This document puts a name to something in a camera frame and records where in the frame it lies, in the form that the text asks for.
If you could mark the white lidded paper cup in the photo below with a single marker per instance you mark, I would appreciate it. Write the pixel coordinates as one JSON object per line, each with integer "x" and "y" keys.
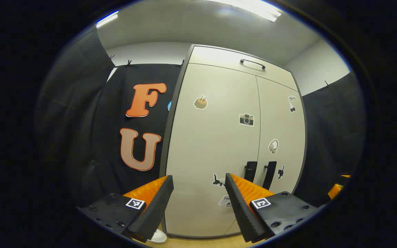
{"x": 158, "y": 237}

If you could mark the long double ceiling light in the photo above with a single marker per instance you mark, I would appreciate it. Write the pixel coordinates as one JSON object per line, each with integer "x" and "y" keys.
{"x": 253, "y": 8}

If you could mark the small ceiling light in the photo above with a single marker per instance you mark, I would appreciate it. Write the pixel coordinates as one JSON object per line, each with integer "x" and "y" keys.
{"x": 107, "y": 19}

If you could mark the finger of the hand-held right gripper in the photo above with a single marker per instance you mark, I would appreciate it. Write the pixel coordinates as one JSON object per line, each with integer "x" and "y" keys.
{"x": 337, "y": 189}

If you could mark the grey double-door shoe cabinet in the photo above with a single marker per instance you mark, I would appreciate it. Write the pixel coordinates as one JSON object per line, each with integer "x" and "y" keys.
{"x": 164, "y": 162}

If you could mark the grey cabinet door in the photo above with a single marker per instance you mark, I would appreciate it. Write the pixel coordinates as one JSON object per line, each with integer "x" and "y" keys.
{"x": 212, "y": 148}
{"x": 281, "y": 120}

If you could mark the grey cabinet drawer front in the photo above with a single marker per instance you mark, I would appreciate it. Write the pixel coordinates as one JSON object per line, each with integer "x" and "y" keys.
{"x": 219, "y": 58}

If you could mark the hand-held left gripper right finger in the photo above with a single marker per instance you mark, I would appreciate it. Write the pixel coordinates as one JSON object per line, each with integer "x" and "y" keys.
{"x": 240, "y": 210}

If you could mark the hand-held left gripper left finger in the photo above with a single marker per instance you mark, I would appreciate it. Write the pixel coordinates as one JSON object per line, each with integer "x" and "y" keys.
{"x": 157, "y": 206}

